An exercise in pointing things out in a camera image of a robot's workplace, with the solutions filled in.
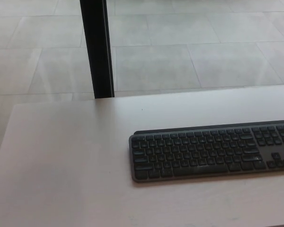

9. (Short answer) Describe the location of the black wireless keyboard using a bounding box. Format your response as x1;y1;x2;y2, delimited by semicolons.
128;119;284;183

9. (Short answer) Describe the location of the black metal window post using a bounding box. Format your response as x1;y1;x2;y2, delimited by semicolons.
80;0;115;99

